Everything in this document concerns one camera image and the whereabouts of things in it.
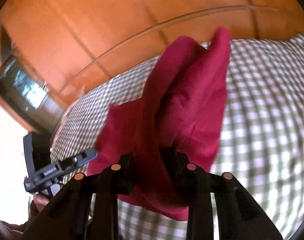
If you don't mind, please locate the wooden headboard panel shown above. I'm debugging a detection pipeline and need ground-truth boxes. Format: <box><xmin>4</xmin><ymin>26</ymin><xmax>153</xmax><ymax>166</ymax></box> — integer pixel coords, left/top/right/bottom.
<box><xmin>0</xmin><ymin>0</ymin><xmax>304</xmax><ymax>135</ymax></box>

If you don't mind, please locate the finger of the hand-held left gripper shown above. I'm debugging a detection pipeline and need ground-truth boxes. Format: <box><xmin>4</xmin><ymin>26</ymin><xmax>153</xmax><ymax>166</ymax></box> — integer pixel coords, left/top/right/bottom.
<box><xmin>59</xmin><ymin>147</ymin><xmax>99</xmax><ymax>172</ymax></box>

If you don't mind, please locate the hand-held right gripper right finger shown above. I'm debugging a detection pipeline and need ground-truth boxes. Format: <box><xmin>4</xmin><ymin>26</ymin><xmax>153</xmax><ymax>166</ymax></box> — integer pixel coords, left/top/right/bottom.
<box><xmin>159</xmin><ymin>147</ymin><xmax>283</xmax><ymax>240</ymax></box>

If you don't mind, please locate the dark glass panel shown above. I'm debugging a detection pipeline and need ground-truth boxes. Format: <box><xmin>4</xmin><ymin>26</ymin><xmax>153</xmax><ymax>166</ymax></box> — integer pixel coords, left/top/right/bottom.
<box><xmin>0</xmin><ymin>57</ymin><xmax>65</xmax><ymax>133</ymax></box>

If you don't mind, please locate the person's left forearm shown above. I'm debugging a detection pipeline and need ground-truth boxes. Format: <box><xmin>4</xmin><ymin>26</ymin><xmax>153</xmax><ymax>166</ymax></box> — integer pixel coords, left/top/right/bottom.
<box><xmin>1</xmin><ymin>200</ymin><xmax>42</xmax><ymax>240</ymax></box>

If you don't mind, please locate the maroon embroidered sweater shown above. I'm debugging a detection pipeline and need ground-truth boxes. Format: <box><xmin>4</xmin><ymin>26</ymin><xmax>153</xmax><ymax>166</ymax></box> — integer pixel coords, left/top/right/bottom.
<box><xmin>87</xmin><ymin>26</ymin><xmax>232</xmax><ymax>222</ymax></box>

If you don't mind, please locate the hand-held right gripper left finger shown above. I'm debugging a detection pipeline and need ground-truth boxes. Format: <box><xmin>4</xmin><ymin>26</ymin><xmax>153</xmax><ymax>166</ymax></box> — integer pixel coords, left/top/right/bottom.
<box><xmin>21</xmin><ymin>154</ymin><xmax>135</xmax><ymax>240</ymax></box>

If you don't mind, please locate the green checkered bedspread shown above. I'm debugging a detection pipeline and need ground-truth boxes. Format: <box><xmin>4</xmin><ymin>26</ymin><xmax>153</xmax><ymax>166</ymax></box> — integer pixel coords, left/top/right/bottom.
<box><xmin>50</xmin><ymin>34</ymin><xmax>304</xmax><ymax>240</ymax></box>

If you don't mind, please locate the person's left hand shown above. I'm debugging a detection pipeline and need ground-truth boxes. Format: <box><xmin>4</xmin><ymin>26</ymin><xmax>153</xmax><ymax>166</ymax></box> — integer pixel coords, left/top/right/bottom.
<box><xmin>32</xmin><ymin>193</ymin><xmax>52</xmax><ymax>213</ymax></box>

